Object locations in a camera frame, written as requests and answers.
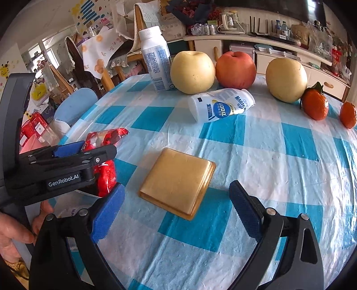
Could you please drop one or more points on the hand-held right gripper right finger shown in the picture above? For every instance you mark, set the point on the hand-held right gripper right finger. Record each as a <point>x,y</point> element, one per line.
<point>245,212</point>

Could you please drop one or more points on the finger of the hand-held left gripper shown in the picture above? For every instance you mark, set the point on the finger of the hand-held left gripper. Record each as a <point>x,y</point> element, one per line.
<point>68,149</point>
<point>69,161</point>

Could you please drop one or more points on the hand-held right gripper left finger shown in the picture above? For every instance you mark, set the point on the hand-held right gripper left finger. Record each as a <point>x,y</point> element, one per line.
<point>108,214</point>

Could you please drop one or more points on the red snack packet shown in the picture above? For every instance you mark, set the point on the red snack packet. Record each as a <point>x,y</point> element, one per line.
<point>107,178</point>

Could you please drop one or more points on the person's left hand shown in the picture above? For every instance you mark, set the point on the person's left hand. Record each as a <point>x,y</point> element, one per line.
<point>12,237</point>

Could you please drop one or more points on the red gift boxes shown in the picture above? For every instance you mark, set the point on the red gift boxes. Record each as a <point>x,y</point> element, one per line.
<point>35,124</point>

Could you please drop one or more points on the yellow bag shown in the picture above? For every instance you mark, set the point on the yellow bag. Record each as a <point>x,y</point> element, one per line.
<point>39,90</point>

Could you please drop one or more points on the blue white checkered tablecloth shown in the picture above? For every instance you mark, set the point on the blue white checkered tablecloth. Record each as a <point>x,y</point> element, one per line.
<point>279,173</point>

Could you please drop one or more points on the light wooden chair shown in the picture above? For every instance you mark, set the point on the light wooden chair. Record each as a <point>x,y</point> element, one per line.
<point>60,78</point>

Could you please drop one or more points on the dark wooden chair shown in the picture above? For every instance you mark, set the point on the dark wooden chair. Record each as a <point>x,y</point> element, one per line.
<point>76,61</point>

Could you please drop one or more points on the white orange-print tablecloth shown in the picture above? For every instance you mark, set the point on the white orange-print tablecloth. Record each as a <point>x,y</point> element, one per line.
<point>97,53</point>

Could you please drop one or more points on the white yogurt bottle blue label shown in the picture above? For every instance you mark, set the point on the white yogurt bottle blue label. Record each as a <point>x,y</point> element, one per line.
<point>220,106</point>

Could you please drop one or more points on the tall white milk bottle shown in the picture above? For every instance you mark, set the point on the tall white milk bottle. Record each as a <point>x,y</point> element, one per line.
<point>156,61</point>

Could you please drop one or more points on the tangerine with green leaf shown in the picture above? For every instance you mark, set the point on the tangerine with green leaf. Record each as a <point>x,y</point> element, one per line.
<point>315,104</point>

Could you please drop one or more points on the wooden chair with cloth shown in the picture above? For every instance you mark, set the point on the wooden chair with cloth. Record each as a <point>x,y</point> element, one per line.
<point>134,30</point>

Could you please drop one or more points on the yellow apple right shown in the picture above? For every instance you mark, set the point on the yellow apple right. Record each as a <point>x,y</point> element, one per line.
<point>287,79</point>

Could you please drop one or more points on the yellow apple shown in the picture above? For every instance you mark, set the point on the yellow apple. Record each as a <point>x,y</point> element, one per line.
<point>287,79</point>
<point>192,72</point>

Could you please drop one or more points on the beige mesh food cover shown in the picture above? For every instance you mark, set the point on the beige mesh food cover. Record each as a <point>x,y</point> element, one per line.
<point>122,19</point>

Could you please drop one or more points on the small leafless tangerine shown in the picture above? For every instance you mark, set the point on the small leafless tangerine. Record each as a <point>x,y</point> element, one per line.
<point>348,115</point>

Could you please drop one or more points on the red apple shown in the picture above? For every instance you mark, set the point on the red apple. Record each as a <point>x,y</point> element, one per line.
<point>235,69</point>

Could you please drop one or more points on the yellow apple left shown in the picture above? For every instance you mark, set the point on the yellow apple left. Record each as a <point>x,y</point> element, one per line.
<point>192,72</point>

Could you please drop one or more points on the cream television cabinet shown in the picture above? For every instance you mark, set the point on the cream television cabinet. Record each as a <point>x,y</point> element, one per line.
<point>279,60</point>

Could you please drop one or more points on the red snack bag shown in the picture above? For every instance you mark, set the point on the red snack bag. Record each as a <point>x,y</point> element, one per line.
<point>336,61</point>

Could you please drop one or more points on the silver cans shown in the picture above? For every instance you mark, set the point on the silver cans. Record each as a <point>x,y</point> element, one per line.
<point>205,29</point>

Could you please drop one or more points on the dark blue wrapped bouquet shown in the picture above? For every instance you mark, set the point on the dark blue wrapped bouquet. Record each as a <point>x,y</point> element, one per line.
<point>189,8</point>

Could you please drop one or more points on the clear bag of dried flowers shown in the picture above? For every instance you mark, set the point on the clear bag of dried flowers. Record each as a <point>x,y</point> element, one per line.
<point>320,41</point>

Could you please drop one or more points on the brown paper bag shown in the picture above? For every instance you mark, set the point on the brown paper bag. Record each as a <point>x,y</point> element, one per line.
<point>299,33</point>

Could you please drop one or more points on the clear water bottle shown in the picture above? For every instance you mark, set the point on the clear water bottle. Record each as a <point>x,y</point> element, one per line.
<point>284,29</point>
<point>277,27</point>

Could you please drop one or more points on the glass electric kettle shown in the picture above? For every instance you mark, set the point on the glass electric kettle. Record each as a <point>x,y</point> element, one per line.
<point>230,22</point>

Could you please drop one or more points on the black flat television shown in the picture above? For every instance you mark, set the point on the black flat television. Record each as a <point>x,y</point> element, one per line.
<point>333,16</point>

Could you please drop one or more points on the colourful wall stickers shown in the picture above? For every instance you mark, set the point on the colourful wall stickers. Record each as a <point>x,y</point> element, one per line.
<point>89,12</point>

